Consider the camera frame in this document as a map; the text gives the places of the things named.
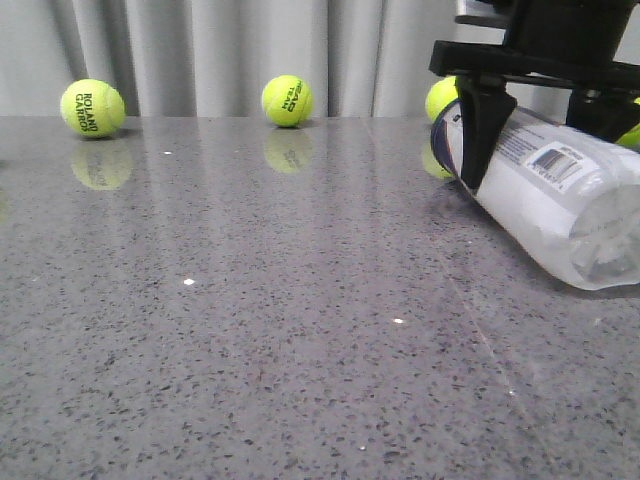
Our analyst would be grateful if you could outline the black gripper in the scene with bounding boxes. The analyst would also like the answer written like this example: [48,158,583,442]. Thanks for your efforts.
[429,1,639,192]

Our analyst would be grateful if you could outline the white Roland Garros tennis can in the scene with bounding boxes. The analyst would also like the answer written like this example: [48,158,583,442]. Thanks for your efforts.
[429,98,640,291]

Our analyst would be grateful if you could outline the rightmost yellow tennis ball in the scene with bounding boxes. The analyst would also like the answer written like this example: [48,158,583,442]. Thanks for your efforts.
[615,98,639,148]

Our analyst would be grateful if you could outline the Wilson tennis ball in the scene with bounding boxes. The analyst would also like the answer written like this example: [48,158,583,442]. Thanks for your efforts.
[425,76,458,122]

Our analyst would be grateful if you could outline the Head Team tennis ball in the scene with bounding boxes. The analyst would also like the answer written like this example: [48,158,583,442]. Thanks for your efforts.
[261,75,313,128]

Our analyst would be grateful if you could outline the Roland Garros tennis ball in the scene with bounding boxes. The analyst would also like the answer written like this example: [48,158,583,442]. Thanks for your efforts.
[60,79,126,138]

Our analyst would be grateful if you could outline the grey pleated curtain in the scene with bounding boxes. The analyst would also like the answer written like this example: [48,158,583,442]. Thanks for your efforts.
[1,1,502,117]

